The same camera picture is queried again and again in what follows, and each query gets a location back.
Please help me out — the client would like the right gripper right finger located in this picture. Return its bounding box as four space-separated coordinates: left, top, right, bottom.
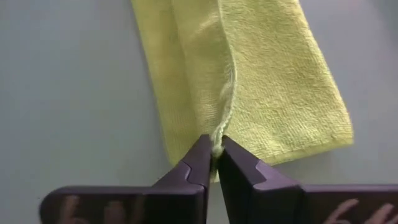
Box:
217 135 398 224

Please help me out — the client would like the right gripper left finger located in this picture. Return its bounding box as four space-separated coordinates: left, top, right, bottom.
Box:
39 134 213 224

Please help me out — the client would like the green microfiber towel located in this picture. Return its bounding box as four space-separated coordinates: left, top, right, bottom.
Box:
130 0 354 183

